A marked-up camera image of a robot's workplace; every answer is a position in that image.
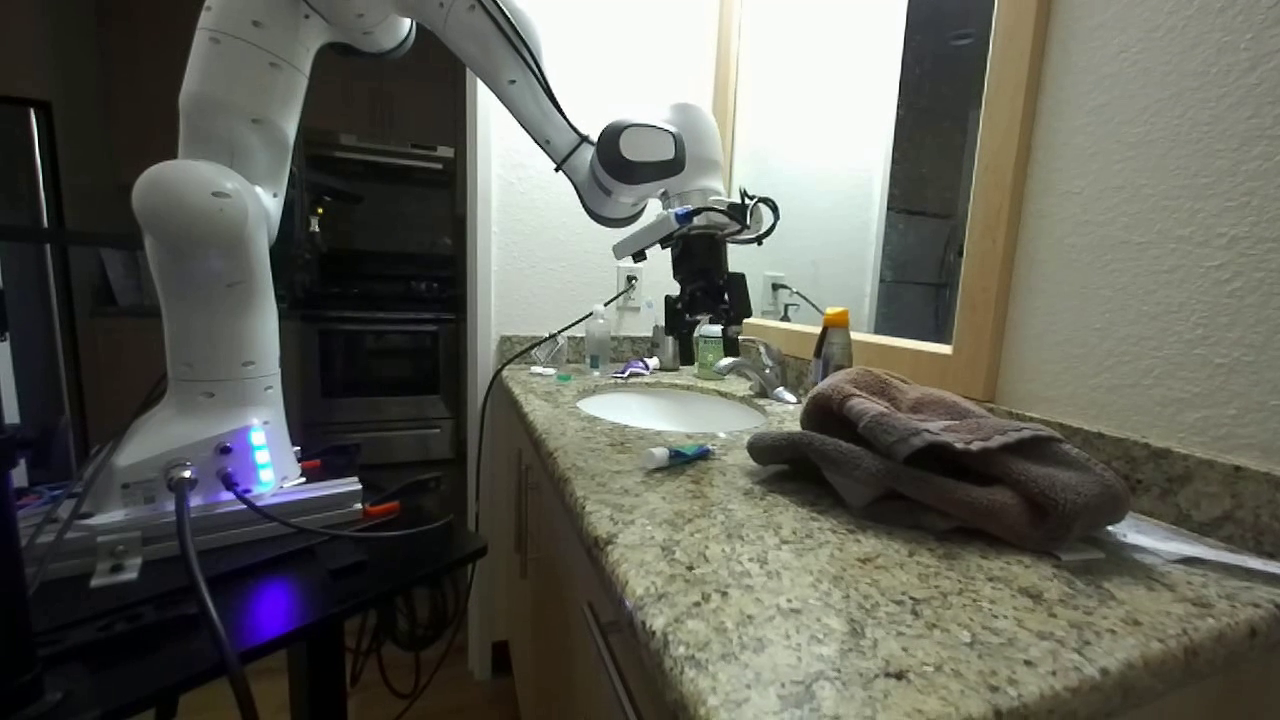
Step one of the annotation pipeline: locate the brown folded towel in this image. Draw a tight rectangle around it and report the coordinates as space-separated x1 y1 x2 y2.
749 368 1129 550

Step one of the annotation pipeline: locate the black power cable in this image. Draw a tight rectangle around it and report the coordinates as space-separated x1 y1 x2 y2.
468 281 640 534

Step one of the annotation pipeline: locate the purple packet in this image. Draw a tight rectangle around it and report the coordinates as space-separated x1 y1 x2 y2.
617 357 660 379

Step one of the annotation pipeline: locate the wooden vanity cabinet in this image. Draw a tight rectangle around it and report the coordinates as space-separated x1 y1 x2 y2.
484 386 676 720

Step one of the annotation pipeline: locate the clear water bottle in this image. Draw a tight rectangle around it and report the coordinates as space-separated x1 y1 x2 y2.
585 305 611 376

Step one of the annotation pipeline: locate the wood framed mirror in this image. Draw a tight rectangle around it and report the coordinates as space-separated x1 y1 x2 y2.
712 0 1052 405

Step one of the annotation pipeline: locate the yellow cap spray can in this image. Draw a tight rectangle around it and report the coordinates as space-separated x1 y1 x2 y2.
815 305 850 379

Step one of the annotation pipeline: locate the chrome faucet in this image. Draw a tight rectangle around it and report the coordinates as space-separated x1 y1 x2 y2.
716 343 796 405

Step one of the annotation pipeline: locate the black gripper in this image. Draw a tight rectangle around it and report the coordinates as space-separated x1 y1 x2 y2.
660 236 752 368

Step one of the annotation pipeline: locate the white oval sink basin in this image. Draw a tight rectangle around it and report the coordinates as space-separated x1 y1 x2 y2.
575 385 769 431

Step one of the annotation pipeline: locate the black wire shelf rack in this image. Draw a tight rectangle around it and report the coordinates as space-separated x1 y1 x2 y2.
275 127 473 470

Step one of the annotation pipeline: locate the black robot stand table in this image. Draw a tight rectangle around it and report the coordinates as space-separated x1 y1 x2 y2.
0 522 484 720

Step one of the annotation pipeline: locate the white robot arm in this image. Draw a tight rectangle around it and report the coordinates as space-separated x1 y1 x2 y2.
96 0 780 516

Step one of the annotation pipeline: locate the green soap dispenser bottle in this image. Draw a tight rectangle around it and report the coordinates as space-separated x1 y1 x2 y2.
692 318 724 376

